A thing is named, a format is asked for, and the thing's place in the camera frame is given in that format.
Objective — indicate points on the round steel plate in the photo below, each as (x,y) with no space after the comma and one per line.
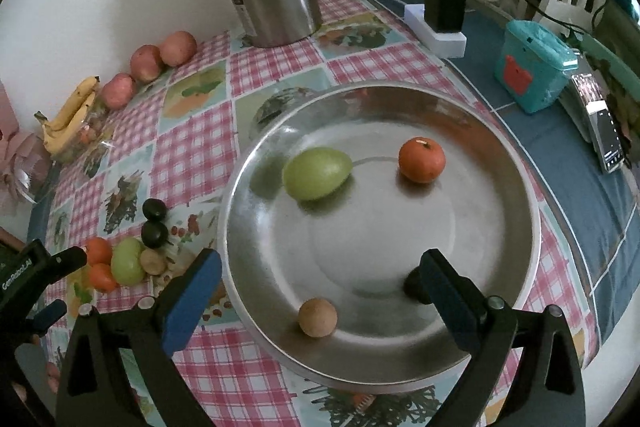
(380,227)

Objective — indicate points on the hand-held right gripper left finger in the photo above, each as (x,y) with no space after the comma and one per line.
(192,302)

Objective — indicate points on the dark purple plum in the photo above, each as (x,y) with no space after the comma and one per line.
(153,233)
(413,287)
(153,209)

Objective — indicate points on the yellow banana bunch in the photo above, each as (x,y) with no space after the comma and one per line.
(70,117)

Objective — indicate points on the green jujube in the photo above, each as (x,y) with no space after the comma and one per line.
(315,173)
(128,261)

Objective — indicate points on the pink wrapped flower bouquet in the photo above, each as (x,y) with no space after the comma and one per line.
(12,142)

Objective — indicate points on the black charger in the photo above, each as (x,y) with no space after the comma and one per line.
(445,4)

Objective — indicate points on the white power strip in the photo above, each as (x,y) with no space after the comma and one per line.
(440,42)

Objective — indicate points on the brown longan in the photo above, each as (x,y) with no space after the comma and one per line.
(152,262)
(317,317)

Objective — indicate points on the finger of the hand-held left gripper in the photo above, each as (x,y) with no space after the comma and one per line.
(65,263)
(52,313)

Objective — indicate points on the red apple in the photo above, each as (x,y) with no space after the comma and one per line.
(177,48)
(146,63)
(118,91)

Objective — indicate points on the pink checkered printed tablecloth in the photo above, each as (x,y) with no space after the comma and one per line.
(200,147)

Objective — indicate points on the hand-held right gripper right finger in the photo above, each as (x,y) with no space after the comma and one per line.
(450,302)

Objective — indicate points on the orange tangerine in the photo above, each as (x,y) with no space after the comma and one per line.
(98,251)
(421,159)
(102,277)

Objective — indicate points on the teal box with orange patch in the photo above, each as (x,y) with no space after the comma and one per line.
(535,67)

